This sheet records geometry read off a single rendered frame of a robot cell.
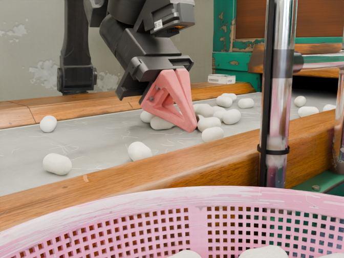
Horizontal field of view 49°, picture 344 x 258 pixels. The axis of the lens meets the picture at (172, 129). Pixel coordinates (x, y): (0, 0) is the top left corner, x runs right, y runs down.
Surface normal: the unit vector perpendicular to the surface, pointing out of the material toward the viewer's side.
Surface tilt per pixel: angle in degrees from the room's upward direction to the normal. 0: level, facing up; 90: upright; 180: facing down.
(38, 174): 0
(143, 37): 40
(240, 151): 3
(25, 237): 75
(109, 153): 0
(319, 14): 90
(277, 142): 90
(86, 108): 45
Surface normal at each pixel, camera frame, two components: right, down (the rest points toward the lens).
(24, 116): 0.49, -0.58
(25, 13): 0.66, 0.16
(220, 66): -0.72, 0.15
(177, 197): 0.19, -0.06
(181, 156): 0.00, -0.98
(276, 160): -0.02, 0.22
